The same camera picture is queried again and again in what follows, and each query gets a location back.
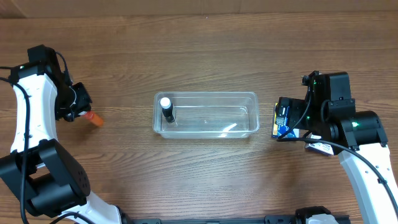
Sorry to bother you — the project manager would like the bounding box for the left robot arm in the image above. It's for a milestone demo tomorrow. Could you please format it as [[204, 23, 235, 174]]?
[[1, 45, 132, 223]]

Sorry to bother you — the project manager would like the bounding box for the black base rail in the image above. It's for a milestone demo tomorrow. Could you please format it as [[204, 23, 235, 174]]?
[[122, 206, 351, 224]]

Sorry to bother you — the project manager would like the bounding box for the white box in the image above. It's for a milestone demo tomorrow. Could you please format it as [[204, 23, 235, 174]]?
[[305, 142, 334, 156]]

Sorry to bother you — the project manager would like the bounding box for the right black cable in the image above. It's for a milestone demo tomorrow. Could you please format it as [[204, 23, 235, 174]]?
[[275, 74, 398, 215]]

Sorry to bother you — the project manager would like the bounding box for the left black cable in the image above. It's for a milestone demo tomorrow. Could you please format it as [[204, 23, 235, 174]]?
[[0, 51, 94, 224]]

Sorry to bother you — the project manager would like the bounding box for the black bottle white cap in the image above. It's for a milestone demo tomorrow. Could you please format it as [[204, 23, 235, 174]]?
[[160, 97, 175, 123]]

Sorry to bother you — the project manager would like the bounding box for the black cable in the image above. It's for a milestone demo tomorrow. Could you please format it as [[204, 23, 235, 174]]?
[[275, 74, 398, 215], [0, 51, 94, 224]]

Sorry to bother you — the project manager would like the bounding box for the orange tube white cap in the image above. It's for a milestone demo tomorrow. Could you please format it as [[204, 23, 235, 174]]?
[[82, 111, 104, 127]]

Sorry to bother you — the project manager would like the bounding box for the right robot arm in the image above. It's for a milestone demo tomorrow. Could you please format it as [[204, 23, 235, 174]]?
[[274, 71, 397, 223]]

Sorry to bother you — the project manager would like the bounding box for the blue yellow VapoDrops box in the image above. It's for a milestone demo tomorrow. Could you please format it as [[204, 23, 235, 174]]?
[[271, 103, 300, 139]]

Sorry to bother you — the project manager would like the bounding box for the clear plastic container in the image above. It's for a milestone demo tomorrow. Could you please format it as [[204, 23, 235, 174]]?
[[152, 91, 260, 139]]

